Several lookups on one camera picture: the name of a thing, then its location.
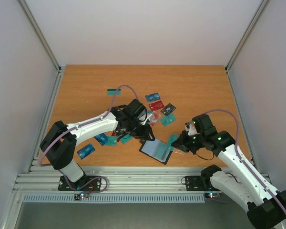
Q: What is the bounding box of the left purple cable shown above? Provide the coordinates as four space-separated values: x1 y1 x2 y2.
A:
37 84 140 192

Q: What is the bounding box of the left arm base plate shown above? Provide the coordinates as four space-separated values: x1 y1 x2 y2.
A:
58 176 102 191

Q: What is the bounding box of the teal card magnetic stripe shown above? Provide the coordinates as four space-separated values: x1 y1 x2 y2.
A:
107 88 121 96

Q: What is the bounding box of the purple cable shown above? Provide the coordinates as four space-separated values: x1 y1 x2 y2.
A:
185 109 286 229
37 84 140 192

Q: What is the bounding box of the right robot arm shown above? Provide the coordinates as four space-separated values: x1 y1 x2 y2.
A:
172 114 286 229

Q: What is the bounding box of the teal card small lower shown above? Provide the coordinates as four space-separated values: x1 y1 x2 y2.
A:
105 136 118 146

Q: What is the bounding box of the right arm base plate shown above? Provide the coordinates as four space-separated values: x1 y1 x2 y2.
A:
184 176 223 192

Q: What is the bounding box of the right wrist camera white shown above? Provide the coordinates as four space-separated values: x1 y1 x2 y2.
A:
185 122 197 136

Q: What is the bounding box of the right circuit board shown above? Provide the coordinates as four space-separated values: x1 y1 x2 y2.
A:
204 192 223 199

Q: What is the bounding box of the black VIP card right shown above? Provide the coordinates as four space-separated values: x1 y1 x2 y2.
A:
161 103 176 116

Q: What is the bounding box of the black leather card holder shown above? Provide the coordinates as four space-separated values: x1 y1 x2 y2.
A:
139 139 173 165

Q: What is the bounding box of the aluminium rail frame front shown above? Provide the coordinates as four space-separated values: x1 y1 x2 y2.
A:
13 166 204 193

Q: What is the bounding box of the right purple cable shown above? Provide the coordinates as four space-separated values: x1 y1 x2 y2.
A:
185 109 286 229

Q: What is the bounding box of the blue card top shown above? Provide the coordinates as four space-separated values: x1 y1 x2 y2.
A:
145 93 161 103

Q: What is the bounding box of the circuit board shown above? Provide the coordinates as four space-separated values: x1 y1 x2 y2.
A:
204 192 223 199
73 193 90 201

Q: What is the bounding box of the grey slotted cable duct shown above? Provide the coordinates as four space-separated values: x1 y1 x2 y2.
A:
23 193 205 204

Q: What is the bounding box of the red VIP card upper right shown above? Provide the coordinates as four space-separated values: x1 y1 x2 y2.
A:
148 100 164 111

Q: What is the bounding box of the teal card right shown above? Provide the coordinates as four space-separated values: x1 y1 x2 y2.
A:
160 113 176 126

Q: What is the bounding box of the white red pattern card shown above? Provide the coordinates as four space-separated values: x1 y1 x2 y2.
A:
149 111 161 126

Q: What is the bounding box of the teal VIP card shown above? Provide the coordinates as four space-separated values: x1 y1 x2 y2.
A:
161 134 178 162

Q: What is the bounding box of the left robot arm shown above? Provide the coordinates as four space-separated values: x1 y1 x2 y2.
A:
40 99 155 190

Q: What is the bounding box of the blue card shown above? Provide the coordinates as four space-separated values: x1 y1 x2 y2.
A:
145 93 161 103
94 133 109 146
77 143 95 159

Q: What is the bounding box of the left circuit board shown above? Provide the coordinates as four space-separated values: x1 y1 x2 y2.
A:
73 193 90 201

